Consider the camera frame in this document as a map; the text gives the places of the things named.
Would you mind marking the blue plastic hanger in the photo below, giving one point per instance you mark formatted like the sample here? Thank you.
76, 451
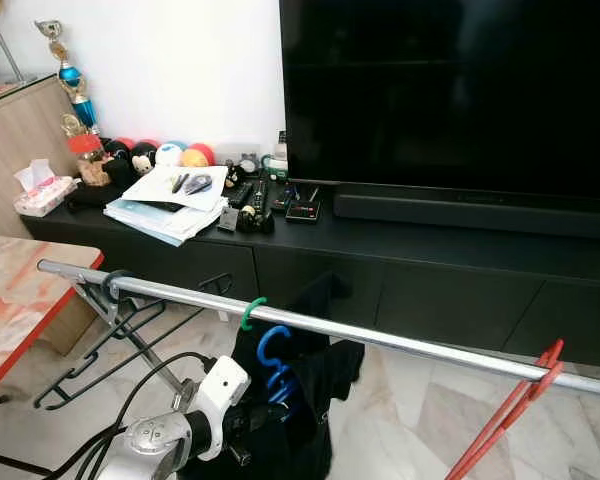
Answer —
263, 345

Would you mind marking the green plastic hanger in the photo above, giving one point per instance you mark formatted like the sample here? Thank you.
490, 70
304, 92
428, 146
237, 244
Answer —
246, 310

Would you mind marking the black garment on green hanger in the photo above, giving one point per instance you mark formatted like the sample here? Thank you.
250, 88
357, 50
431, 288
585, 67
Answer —
315, 295

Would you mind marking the red plastic hanger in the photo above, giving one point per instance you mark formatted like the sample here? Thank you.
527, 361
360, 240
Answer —
542, 368

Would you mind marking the steel clothes rack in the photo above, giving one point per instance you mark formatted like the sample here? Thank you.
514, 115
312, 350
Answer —
430, 349

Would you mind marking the small black router box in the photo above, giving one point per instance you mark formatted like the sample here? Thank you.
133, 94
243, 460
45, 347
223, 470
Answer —
302, 208

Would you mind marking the black remote control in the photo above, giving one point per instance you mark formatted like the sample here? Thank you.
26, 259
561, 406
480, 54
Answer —
238, 192
258, 205

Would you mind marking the stack of white papers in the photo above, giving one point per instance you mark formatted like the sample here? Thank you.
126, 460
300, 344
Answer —
170, 210

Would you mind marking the small alarm clock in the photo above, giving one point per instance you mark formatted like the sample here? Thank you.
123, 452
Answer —
248, 163

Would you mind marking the white green bottle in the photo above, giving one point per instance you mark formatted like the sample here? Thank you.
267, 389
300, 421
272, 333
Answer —
275, 160

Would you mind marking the marble pattern folding table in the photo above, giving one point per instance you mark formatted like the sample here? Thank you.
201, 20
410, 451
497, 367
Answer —
20, 290

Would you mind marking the orange ball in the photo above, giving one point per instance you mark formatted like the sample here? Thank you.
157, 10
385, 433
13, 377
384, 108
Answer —
195, 157

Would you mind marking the white blue ball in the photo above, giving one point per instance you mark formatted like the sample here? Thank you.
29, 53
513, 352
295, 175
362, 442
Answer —
170, 155

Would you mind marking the black soundbar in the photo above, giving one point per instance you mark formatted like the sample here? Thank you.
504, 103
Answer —
480, 215

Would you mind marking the black round plush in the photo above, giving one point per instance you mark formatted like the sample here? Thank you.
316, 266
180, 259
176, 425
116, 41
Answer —
135, 160

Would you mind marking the pink tissue pack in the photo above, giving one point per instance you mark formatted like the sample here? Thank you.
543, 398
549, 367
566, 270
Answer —
42, 190

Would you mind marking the red lidded jar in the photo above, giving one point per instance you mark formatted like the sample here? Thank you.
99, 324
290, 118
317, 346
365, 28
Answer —
88, 150

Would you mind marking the light wooden cabinet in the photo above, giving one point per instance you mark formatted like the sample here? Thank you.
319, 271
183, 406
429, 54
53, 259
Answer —
20, 160

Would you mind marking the black flat screen television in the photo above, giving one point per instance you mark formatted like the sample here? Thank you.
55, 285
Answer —
450, 90

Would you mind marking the blue gold trophy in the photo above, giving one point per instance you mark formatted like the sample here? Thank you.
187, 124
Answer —
75, 85

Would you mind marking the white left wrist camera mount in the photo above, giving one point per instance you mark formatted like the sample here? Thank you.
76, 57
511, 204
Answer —
220, 395

